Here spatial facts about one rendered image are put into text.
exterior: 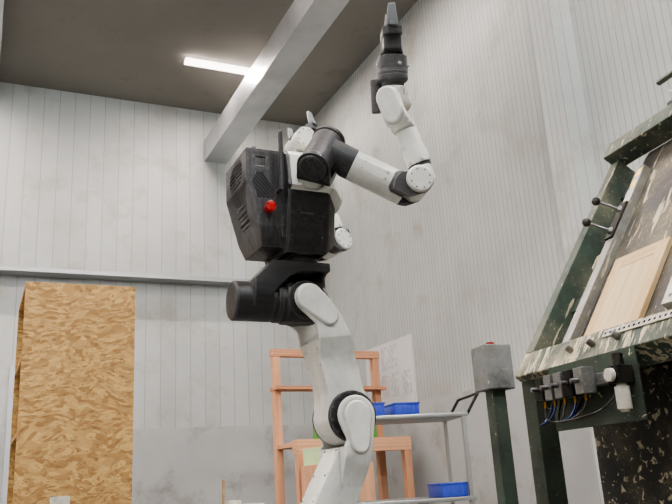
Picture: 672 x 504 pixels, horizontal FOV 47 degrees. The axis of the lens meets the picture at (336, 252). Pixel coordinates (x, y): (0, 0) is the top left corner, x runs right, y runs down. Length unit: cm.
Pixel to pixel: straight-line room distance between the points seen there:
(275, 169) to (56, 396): 138
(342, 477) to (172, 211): 1016
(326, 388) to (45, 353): 135
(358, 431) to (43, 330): 149
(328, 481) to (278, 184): 83
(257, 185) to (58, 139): 1014
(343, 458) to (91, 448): 128
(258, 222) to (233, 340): 970
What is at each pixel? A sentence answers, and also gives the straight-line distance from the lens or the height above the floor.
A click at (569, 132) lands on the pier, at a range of 717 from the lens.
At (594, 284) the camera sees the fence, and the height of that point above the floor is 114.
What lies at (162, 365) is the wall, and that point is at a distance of 1150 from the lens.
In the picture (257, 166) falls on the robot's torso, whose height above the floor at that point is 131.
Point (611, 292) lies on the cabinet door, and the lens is 316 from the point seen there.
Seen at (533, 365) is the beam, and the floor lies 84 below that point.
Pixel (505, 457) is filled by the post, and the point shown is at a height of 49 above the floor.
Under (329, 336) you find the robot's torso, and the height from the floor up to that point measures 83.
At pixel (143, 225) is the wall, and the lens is 1194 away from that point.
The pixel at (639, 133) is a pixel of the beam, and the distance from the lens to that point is 377.
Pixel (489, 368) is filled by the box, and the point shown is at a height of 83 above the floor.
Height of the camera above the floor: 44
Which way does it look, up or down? 17 degrees up
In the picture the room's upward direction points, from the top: 3 degrees counter-clockwise
